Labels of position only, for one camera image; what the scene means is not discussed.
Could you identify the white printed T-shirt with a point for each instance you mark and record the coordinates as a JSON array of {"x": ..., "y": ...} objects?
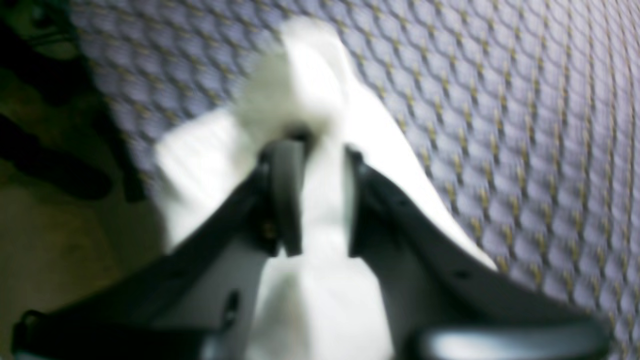
[{"x": 323, "y": 304}]

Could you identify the patterned grey tablecloth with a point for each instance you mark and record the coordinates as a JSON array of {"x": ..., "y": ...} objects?
[{"x": 524, "y": 113}]

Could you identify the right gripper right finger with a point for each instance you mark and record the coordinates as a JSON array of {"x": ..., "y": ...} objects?
[{"x": 442, "y": 303}]

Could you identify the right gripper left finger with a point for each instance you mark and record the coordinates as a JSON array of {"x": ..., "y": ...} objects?
[{"x": 196, "y": 303}]

